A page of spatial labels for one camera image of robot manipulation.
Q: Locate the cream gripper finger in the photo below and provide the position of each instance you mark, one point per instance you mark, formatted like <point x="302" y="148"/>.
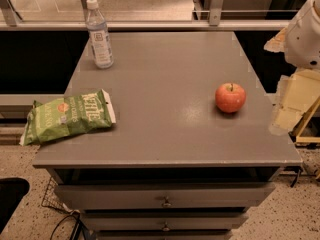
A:
<point x="277" y="43"/>
<point x="294" y="96"/>

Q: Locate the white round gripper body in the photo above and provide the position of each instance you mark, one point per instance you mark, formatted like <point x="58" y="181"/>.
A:
<point x="304" y="40"/>

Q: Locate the red apple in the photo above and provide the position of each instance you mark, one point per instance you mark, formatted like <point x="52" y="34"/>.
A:
<point x="230" y="97"/>

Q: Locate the green jalapeno chip bag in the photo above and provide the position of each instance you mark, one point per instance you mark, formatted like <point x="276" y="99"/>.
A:
<point x="69" y="116"/>

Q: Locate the grey drawer cabinet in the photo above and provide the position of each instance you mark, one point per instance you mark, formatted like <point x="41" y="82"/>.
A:
<point x="168" y="128"/>

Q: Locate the top grey drawer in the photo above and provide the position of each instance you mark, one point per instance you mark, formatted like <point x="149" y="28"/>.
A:
<point x="150" y="196"/>

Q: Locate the grey drawer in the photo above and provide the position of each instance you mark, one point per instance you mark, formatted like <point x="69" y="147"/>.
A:
<point x="171" y="235"/>
<point x="155" y="221"/>
<point x="150" y="196"/>

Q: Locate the bottom grey drawer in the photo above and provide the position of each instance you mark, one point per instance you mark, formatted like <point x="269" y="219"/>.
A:
<point x="171" y="235"/>

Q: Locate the top metal drawer knob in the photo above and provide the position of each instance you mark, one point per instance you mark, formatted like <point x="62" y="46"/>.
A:
<point x="166" y="203"/>

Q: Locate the metal drawer knob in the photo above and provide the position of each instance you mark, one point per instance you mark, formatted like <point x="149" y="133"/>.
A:
<point x="166" y="227"/>
<point x="166" y="203"/>

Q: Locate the clear plastic water bottle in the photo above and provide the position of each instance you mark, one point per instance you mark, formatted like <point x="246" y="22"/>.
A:
<point x="99" y="35"/>

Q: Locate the middle metal drawer knob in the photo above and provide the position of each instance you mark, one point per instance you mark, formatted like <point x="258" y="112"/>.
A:
<point x="166" y="227"/>

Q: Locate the middle grey drawer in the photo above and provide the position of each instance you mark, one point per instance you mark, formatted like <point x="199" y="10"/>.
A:
<point x="155" y="221"/>

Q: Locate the grey metal railing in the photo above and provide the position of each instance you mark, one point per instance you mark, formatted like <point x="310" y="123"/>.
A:
<point x="51" y="15"/>

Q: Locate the black object at left edge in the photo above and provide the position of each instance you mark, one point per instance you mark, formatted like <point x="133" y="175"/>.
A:
<point x="12" y="190"/>

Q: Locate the yellow frame at right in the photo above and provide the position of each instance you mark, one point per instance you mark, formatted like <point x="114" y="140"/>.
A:
<point x="307" y="130"/>

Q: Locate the wire mesh basket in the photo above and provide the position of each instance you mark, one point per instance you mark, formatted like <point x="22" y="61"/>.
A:
<point x="51" y="200"/>

